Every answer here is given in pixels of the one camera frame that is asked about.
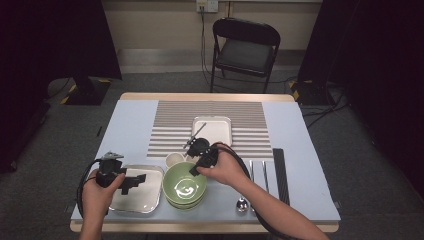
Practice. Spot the light blue table mat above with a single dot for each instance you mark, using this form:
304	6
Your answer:
133	133

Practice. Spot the person's right hand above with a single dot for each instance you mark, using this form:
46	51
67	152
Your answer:
230	166

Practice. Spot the long metal spoon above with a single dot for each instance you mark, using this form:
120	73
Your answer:
251	166
265	173
242	205

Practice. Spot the row of black chopsticks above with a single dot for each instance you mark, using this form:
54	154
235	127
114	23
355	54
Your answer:
281	173

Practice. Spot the black stand base striped tape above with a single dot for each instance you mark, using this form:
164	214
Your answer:
86	93
310	95

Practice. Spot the white ceramic cup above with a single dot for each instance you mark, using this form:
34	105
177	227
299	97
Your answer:
174	159
188	159

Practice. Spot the striped placemat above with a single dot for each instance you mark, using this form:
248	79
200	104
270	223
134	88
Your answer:
173	133

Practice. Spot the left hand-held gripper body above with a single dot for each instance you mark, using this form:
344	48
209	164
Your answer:
108	170

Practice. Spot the square white plate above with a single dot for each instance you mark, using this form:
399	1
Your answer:
216	131
146	200

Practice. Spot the white wall outlet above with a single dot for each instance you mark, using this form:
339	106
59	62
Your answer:
207	5

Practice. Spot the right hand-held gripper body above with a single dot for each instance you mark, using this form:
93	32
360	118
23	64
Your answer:
201	150

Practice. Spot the black curtain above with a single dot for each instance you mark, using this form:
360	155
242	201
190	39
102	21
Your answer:
383	66
50	33

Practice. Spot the person's left hand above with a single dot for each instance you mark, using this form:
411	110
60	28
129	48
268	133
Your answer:
96	200

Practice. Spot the black folding chair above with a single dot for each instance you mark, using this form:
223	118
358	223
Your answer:
246	55

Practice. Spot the small black floor object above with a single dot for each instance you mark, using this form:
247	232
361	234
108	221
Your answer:
99	131

